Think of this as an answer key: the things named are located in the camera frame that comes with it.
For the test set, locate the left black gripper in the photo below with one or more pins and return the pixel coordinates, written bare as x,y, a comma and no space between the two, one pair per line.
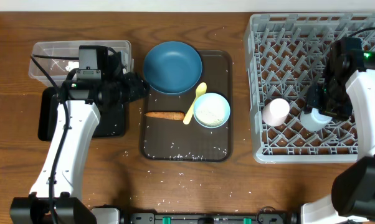
132,88

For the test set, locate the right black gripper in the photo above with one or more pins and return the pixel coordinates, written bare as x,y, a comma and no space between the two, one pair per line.
319,101

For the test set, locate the light blue cup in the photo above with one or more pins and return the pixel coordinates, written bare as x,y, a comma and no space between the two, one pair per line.
314,120

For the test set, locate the dark blue plate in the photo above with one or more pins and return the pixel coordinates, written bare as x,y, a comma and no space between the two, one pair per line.
172,68

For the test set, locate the orange carrot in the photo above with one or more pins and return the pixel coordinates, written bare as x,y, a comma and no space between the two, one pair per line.
170,115

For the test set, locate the pink cup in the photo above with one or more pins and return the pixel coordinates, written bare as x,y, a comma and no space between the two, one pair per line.
276,112

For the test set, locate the light blue bowl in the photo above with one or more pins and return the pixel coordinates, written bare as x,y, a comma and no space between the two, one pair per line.
212,97

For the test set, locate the heap of rice grains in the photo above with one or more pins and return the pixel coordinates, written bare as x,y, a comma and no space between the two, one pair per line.
211,114

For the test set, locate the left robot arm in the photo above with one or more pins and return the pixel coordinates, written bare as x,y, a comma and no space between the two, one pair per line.
56,195

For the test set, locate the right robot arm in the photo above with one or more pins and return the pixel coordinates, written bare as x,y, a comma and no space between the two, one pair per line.
352,197

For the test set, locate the grey dishwasher rack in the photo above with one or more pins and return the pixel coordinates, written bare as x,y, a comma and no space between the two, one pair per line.
284,55

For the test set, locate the clear plastic waste bin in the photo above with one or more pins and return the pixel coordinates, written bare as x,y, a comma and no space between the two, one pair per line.
58,58

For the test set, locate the black rectangular tray bin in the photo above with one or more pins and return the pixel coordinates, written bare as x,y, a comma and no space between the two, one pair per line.
112,123

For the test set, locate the pale yellow plastic spoon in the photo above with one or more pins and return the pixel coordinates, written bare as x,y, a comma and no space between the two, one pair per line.
200,90

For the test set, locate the dark brown serving tray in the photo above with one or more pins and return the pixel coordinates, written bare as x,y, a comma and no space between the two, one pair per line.
166,140

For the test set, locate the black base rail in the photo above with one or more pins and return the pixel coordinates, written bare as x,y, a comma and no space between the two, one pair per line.
186,218

